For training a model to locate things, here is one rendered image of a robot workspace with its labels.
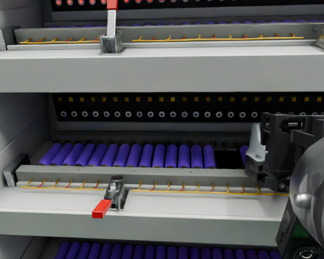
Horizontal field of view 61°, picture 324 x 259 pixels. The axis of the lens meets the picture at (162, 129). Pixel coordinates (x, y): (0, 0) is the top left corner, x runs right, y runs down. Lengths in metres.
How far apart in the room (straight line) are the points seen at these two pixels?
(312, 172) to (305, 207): 0.02
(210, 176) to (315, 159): 0.20
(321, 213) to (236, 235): 0.21
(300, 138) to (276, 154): 0.03
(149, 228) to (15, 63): 0.27
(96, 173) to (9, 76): 0.17
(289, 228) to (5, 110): 0.41
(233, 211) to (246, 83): 0.16
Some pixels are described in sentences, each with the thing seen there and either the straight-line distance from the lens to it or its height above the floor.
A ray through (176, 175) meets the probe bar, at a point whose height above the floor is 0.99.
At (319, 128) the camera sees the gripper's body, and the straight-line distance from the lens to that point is 0.25.
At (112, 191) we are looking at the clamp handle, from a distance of 0.38.
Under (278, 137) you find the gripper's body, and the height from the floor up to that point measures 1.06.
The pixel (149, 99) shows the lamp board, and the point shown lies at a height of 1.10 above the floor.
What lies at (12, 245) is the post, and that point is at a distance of 0.54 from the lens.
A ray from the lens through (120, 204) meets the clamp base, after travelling 0.38.
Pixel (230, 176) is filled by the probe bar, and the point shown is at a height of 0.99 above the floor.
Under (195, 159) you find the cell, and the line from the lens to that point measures 0.44.
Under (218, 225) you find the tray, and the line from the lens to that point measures 0.38.
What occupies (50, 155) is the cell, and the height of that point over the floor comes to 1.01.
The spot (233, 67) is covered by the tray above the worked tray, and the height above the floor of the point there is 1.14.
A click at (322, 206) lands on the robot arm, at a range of 0.19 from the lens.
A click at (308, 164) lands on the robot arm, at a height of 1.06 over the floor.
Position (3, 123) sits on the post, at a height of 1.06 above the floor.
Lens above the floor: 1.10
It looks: 7 degrees down
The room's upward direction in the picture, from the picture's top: straight up
